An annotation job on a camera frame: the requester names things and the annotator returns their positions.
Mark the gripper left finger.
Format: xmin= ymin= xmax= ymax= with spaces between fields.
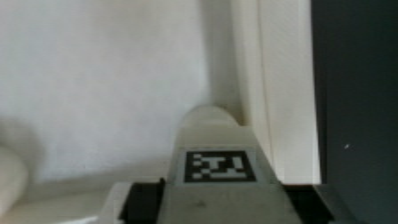
xmin=96 ymin=178 xmax=165 ymax=224

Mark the white table leg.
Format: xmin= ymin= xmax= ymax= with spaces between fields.
xmin=156 ymin=106 xmax=302 ymax=224

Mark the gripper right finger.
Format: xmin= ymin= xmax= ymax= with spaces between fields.
xmin=284 ymin=184 xmax=355 ymax=224

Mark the white square tabletop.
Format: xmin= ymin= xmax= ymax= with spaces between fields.
xmin=0 ymin=0 xmax=320 ymax=224

